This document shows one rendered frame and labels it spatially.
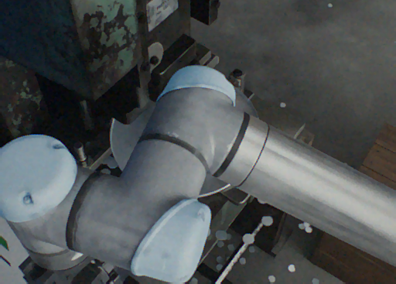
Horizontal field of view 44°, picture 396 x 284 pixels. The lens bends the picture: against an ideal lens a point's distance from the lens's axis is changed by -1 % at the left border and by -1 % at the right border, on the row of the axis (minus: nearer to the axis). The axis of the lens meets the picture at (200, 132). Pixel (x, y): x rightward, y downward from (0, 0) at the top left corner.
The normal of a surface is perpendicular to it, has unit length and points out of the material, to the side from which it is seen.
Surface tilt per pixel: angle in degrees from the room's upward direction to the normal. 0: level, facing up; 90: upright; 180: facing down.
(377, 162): 0
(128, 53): 90
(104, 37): 90
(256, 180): 67
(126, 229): 30
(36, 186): 1
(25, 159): 0
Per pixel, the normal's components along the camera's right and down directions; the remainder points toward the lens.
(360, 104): 0.01, -0.59
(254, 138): 0.31, -0.40
